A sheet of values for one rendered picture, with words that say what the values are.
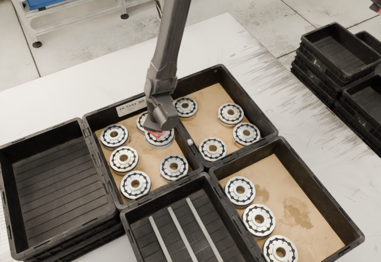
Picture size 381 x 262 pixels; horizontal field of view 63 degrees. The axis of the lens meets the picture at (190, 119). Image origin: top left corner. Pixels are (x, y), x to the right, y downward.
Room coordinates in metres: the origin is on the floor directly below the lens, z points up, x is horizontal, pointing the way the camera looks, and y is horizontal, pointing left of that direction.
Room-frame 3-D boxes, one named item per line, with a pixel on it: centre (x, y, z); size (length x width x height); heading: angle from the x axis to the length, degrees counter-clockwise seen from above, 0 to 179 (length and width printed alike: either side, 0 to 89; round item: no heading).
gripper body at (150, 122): (0.59, 0.11, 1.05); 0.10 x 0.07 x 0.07; 162
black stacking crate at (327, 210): (0.35, -0.28, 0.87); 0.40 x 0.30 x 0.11; 28
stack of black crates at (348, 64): (1.44, -0.90, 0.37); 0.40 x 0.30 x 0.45; 30
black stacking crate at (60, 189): (0.42, 0.44, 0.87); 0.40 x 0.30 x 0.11; 28
